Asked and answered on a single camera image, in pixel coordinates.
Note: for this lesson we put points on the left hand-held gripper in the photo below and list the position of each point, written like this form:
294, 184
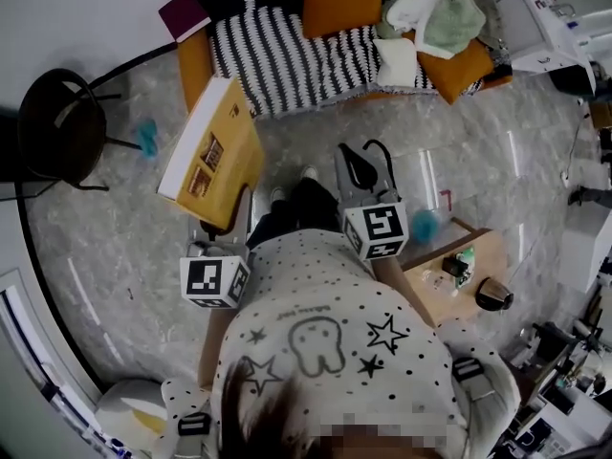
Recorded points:
210, 280

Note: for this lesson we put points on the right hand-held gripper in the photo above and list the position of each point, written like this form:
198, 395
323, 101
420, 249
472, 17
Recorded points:
378, 227

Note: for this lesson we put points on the yellow book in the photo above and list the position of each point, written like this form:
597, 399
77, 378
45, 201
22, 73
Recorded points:
215, 160

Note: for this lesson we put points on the person's right forearm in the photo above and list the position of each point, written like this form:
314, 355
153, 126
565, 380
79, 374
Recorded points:
401, 290

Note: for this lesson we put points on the person's left forearm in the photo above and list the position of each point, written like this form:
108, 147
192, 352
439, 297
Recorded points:
217, 347

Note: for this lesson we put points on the black white patterned book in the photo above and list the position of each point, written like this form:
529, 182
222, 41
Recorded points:
287, 55

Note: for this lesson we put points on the maroon book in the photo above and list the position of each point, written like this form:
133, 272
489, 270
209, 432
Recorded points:
184, 17

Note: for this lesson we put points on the person's white shoe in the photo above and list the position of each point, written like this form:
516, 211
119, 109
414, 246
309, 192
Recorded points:
277, 194
310, 172

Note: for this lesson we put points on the person's black trousers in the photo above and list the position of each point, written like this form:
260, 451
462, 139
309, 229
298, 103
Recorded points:
296, 213

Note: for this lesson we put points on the teal fluffy duster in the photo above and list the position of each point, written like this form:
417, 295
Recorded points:
147, 139

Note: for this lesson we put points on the white pillow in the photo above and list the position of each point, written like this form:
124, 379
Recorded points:
397, 62

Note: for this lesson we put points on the black power adapter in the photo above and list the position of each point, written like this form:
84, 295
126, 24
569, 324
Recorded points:
452, 265

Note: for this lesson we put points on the clear plastic bottle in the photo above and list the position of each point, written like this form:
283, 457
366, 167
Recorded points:
437, 282

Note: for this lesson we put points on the green and white box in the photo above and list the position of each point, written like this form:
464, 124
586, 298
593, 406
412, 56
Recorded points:
466, 268

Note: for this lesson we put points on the small orange cushion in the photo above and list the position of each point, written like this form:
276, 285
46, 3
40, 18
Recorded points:
454, 72

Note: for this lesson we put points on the wooden table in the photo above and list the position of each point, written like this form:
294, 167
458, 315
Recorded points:
492, 256

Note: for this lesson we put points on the large orange cushion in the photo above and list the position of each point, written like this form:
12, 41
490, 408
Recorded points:
339, 3

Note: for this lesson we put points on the dark metal jug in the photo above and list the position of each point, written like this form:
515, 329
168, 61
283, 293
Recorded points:
495, 294

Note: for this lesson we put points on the green and white blanket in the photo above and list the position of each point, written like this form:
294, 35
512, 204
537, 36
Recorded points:
449, 22

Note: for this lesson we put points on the black chair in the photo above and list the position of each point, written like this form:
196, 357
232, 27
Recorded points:
62, 132

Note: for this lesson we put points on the grey round pouf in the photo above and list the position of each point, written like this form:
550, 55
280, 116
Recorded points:
129, 404

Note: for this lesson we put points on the grey knitted throw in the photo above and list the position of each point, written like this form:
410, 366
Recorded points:
495, 22

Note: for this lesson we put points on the white cabinet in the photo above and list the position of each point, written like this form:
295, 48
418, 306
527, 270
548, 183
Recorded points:
540, 22

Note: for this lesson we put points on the cardboard box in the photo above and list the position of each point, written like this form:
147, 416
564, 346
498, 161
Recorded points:
601, 115

